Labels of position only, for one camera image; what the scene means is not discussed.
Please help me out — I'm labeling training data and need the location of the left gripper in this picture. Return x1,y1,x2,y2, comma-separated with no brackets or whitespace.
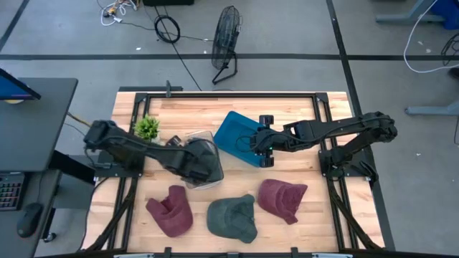
175,138,212,183

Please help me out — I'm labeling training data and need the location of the clear plastic bin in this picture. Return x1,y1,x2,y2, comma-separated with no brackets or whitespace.
179,130,225,190

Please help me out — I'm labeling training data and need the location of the long white cable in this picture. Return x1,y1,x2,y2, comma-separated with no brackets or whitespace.
402,0,459,75

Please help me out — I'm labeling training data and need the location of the black floor fan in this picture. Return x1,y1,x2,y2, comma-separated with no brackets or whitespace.
210,4,242,86

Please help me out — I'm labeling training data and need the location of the maroon cap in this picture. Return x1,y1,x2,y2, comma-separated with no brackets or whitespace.
257,178,308,226
145,184,194,239

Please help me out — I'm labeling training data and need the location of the blue plastic bin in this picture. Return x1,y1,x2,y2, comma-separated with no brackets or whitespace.
213,110,268,168

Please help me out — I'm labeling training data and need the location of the black keyboard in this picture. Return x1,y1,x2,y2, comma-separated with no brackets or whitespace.
0,173,24,211

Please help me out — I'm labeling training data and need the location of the grey desk frame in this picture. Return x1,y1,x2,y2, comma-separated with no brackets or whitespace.
375,0,459,27

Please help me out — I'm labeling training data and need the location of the yellow cable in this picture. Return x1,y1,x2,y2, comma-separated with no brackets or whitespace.
66,112,91,128

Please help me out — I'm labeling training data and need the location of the coiled black cable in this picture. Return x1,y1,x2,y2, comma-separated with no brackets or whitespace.
153,14,181,44

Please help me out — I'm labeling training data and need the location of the blue container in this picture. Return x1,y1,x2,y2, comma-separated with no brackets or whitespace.
430,0,459,31

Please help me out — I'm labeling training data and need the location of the computer monitor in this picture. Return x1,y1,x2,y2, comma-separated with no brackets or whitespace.
0,67,42,102

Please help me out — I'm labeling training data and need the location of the black table frame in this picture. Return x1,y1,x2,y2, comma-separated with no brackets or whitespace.
81,91,387,252

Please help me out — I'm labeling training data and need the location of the black desk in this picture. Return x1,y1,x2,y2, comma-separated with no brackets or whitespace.
0,77,79,258

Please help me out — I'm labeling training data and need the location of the white cable bundle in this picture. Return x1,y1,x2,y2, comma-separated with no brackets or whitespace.
96,0,139,27

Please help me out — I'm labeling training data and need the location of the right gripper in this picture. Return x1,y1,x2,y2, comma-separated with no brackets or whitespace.
250,114,277,168

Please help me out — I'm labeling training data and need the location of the small green potted plant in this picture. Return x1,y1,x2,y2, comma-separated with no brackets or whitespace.
133,113,161,143

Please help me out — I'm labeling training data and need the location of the grey desk leg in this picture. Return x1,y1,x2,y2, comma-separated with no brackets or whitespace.
404,100,459,117

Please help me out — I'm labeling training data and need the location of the black computer mouse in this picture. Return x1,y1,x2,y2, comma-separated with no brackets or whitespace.
16,202,44,239

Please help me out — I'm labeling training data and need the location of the long black floor cable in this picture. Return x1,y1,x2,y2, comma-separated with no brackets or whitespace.
143,3,204,92

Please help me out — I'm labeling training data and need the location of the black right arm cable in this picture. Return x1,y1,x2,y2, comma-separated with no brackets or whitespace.
235,133,260,154

